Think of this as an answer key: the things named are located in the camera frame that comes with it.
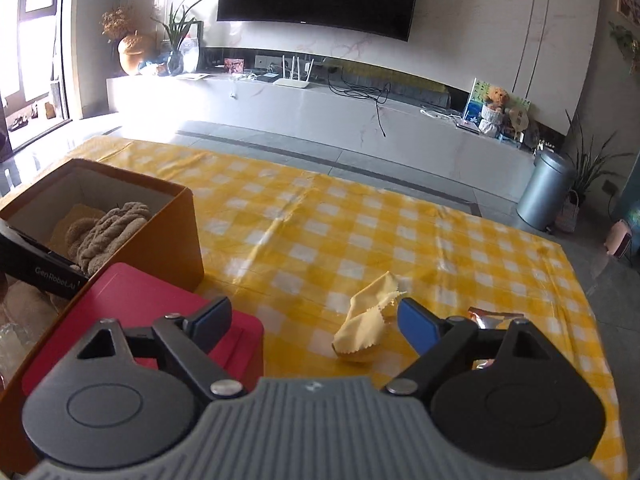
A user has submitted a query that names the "white router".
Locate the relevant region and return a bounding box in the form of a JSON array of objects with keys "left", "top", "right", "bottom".
[{"left": 274, "top": 55, "right": 315, "bottom": 90}]

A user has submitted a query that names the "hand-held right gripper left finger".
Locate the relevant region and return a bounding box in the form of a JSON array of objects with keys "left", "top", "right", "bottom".
[{"left": 77, "top": 296, "right": 246, "bottom": 400}]

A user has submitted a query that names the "brown teddy bear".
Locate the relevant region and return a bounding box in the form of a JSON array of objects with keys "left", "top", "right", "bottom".
[{"left": 486, "top": 86, "right": 511, "bottom": 111}]

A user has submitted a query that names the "hanging vine plant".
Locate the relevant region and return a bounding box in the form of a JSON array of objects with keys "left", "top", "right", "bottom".
[{"left": 607, "top": 20, "right": 640, "bottom": 73}]

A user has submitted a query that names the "brown foil packet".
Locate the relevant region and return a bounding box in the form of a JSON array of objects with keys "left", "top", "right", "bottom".
[{"left": 467, "top": 306, "right": 525, "bottom": 372}]

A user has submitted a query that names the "woven basket planter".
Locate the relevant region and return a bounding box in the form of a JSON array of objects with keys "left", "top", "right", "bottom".
[{"left": 555, "top": 191, "right": 581, "bottom": 233}]

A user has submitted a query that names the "long-leaf potted plant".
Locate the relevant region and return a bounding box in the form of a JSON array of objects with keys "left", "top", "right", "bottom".
[{"left": 565, "top": 110, "right": 636, "bottom": 201}]

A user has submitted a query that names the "yellow cloth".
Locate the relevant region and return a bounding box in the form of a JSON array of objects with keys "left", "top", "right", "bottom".
[{"left": 332, "top": 271, "right": 408, "bottom": 365}]

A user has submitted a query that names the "black cable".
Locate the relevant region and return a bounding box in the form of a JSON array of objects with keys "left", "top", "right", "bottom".
[{"left": 327, "top": 67, "right": 391, "bottom": 138}]

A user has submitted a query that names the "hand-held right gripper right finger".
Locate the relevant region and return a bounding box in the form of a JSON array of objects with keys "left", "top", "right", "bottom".
[{"left": 382, "top": 297, "right": 563, "bottom": 397}]

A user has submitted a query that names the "dried flower bunch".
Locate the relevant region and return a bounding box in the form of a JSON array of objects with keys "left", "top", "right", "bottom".
[{"left": 100, "top": 6, "right": 135, "bottom": 43}]

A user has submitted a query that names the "grey metal trash can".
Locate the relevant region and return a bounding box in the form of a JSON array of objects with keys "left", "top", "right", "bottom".
[{"left": 516, "top": 149, "right": 576, "bottom": 233}]

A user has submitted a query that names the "orange gourd vase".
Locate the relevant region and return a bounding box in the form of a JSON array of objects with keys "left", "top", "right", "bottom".
[{"left": 117, "top": 32, "right": 158, "bottom": 76}]

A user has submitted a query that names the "green plant in glass vase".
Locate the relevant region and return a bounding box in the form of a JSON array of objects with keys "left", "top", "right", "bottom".
[{"left": 150, "top": 0, "right": 208, "bottom": 73}]

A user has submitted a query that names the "window frame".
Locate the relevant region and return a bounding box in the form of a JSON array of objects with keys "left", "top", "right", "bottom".
[{"left": 0, "top": 0, "right": 71, "bottom": 161}]

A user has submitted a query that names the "brown fluffy towel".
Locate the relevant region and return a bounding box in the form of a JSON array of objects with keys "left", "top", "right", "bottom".
[{"left": 66, "top": 201, "right": 153, "bottom": 276}]

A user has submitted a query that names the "yellow checked tablecloth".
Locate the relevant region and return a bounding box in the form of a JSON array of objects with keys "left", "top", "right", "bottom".
[{"left": 62, "top": 135, "right": 628, "bottom": 480}]

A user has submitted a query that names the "pink space heater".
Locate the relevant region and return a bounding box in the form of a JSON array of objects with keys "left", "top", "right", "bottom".
[{"left": 604, "top": 219, "right": 635, "bottom": 260}]

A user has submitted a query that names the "orange cardboard box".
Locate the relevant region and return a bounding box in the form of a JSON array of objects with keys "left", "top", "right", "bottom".
[{"left": 0, "top": 158, "right": 205, "bottom": 461}]

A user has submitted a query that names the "white marble television cabinet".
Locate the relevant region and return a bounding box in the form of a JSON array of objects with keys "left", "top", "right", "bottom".
[{"left": 106, "top": 72, "right": 536, "bottom": 203}]

